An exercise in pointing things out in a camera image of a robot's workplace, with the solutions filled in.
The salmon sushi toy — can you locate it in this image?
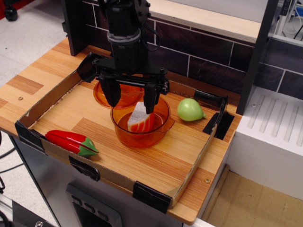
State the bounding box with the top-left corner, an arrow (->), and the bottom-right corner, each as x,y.
127,102 -> 155,133

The cardboard fence with black tape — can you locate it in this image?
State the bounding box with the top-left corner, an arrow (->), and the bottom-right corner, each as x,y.
15,53 -> 236,215

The white toy sink drainer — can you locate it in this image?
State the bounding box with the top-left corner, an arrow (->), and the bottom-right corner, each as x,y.
227,87 -> 303,199

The green toy pear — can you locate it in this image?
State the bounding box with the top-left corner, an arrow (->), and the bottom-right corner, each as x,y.
178,98 -> 206,122

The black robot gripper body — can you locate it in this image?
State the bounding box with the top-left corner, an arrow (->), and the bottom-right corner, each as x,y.
92,35 -> 169,94

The toy oven control panel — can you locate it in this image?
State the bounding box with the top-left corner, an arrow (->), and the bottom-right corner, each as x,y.
66,184 -> 123,227

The red toy chili pepper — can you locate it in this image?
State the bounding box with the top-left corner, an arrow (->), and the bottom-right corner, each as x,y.
45,130 -> 99,157

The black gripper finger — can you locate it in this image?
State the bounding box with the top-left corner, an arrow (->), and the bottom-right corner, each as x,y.
143,82 -> 161,114
99,78 -> 121,107

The black caster wheel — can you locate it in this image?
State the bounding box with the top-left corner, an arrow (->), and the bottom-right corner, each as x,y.
4,5 -> 18,21

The orange transparent pot lid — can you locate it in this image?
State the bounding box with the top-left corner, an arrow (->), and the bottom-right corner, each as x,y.
93,77 -> 144,109

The orange transparent pot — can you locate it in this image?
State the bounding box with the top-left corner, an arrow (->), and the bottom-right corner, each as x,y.
111,91 -> 174,148

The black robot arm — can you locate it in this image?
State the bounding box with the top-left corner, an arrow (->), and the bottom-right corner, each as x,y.
93,0 -> 169,114

